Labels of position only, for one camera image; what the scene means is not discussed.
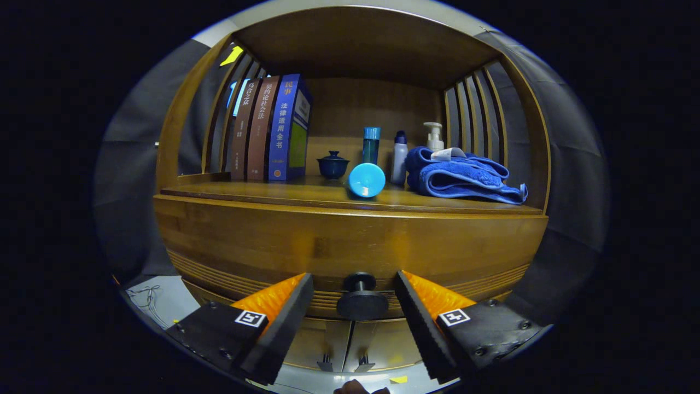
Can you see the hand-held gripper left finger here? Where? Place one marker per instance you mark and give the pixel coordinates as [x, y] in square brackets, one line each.
[281, 335]

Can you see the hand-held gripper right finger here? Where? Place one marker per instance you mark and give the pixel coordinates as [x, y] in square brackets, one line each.
[424, 334]

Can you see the wooden drawer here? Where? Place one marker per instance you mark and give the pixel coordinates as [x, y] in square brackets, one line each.
[273, 241]

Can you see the light blue cosmetic tube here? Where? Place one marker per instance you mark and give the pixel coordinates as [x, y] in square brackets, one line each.
[366, 180]

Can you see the wooden cabinet door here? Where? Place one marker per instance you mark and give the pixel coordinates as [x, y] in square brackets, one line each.
[317, 342]
[383, 342]

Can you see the wooden countertop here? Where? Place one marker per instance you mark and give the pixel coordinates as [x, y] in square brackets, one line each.
[273, 192]

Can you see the wooden cabinet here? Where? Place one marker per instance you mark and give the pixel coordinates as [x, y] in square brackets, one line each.
[372, 44]

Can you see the small yellow tape piece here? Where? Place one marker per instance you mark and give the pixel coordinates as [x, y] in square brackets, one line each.
[398, 379]

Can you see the blue folded towel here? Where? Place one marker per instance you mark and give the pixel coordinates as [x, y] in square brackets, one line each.
[465, 178]

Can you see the dark blue lidded teacup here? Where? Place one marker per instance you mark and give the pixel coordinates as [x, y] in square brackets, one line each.
[333, 167]

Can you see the white bottle dark cap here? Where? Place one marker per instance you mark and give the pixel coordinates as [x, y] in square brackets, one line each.
[399, 158]

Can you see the white pump bottle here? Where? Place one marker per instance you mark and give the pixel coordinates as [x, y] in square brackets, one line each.
[435, 139]

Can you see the clear blue bottle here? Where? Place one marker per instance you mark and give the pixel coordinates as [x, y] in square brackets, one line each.
[371, 145]

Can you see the blue book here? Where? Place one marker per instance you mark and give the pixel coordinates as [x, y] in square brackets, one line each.
[281, 131]

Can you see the reddish brown book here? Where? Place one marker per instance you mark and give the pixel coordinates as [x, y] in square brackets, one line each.
[260, 131]

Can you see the dark brown book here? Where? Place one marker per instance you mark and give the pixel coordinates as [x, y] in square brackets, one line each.
[241, 131]

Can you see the black backdrop cloth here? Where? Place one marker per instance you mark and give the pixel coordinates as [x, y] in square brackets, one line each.
[569, 164]

